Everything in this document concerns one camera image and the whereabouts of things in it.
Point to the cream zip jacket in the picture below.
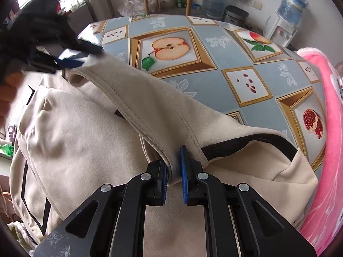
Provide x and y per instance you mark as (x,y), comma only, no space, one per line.
(88,139)

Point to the fruit-print tablecloth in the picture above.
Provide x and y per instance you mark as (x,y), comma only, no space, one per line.
(214,59)

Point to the clear plastic bag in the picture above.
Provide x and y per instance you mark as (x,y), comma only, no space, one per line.
(131,6)

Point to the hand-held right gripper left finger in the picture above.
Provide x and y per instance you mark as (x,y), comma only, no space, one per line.
(163,182)

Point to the pink floral blanket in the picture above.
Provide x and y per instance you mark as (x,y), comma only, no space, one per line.
(332,166)

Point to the wall socket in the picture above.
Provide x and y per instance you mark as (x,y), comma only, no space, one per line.
(256,4)

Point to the green white fuzzy garment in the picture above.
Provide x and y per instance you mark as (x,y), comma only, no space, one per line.
(20,233)

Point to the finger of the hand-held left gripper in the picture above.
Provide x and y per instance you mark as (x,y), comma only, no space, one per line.
(69,63)
(89,48)

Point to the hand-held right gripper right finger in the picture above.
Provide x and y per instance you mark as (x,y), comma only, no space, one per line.
(185,176)

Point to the green can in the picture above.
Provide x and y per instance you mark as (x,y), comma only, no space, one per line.
(180,1)

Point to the white water dispenser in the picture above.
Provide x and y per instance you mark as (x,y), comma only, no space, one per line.
(278,32)

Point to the blue water jug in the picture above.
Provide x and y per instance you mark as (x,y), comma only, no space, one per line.
(292,5)

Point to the empty clear water jug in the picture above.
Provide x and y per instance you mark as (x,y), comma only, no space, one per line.
(214,2)

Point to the green plastic item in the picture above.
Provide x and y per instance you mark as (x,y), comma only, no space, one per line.
(6,150)

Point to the dark trash bin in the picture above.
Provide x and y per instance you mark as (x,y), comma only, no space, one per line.
(235,14)

